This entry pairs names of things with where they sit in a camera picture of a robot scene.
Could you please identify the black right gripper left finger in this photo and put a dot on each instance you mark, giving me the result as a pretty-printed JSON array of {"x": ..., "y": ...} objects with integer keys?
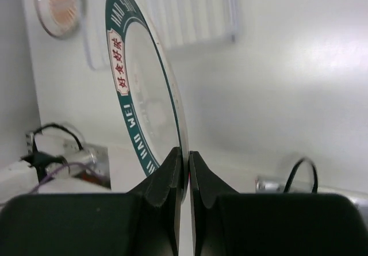
[{"x": 86, "y": 224}]

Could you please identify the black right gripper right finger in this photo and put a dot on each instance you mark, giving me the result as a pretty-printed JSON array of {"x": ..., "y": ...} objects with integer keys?
[{"x": 226, "y": 222}]

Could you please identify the green rimmed lettered plate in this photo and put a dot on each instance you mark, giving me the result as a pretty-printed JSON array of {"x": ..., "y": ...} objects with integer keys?
[{"x": 154, "y": 163}]

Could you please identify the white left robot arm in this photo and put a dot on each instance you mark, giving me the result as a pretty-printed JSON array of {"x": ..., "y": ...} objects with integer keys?
[{"x": 38, "y": 168}]

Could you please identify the orange sunburst plate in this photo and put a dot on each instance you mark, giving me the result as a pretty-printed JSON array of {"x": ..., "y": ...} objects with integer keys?
[{"x": 59, "y": 18}]

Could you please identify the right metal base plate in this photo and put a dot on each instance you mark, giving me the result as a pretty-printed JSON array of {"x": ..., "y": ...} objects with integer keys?
[{"x": 273, "y": 185}]

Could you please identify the white wire dish rack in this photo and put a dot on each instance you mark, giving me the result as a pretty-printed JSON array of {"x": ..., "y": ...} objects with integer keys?
[{"x": 180, "y": 24}]

